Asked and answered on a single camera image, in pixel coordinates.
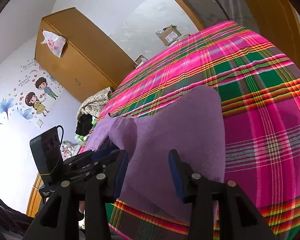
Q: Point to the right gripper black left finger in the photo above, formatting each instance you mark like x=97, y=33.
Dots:
x=59, y=217

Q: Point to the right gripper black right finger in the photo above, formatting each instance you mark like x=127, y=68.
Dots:
x=238, y=216

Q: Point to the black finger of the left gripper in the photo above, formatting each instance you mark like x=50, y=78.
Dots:
x=97, y=155

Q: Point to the purple fleece garment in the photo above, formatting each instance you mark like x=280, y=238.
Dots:
x=193, y=125

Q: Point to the green white boxes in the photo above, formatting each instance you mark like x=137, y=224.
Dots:
x=80, y=138

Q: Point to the wooden headboard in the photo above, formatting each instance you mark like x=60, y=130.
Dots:
x=35, y=197

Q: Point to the black cloth pile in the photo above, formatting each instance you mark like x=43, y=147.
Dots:
x=84, y=124

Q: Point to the beige floral cloth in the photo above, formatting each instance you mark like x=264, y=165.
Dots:
x=95, y=103

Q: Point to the wooden wardrobe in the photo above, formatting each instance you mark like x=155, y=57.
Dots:
x=90, y=60

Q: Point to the white open cardboard box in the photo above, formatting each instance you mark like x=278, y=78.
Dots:
x=140, y=60

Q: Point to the pink plaid bed sheet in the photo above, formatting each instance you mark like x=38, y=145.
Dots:
x=259, y=87

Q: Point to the white plastic bag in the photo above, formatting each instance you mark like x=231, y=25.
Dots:
x=54, y=42

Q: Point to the labelled brown cardboard box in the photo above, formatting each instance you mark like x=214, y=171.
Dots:
x=168, y=35

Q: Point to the plastic door curtain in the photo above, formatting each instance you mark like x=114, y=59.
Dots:
x=211, y=12

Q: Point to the wooden door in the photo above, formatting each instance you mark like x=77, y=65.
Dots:
x=278, y=23

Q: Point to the black camera box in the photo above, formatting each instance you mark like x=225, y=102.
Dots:
x=46, y=151

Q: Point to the cartoon couple wall sticker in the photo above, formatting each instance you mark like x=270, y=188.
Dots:
x=36, y=100

